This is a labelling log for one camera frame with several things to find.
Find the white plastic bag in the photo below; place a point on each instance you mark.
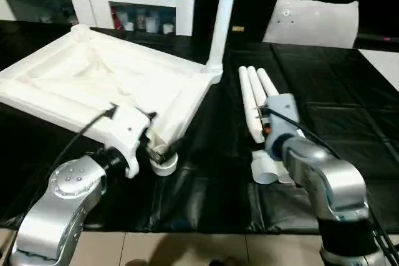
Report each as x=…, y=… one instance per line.
x=312, y=23

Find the small white jar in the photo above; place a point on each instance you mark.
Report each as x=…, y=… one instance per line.
x=168, y=28

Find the white plastic table top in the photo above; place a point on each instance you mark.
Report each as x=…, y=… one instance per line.
x=75, y=73

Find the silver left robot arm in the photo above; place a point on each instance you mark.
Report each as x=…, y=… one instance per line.
x=62, y=197

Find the small brown block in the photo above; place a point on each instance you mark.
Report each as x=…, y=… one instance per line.
x=238, y=28

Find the black work mat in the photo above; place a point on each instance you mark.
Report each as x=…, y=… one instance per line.
x=349, y=129

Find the flat white board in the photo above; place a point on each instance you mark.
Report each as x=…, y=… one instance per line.
x=383, y=66

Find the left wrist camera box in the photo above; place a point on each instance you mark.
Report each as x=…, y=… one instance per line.
x=128, y=129

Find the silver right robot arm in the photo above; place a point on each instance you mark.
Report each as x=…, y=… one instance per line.
x=324, y=179

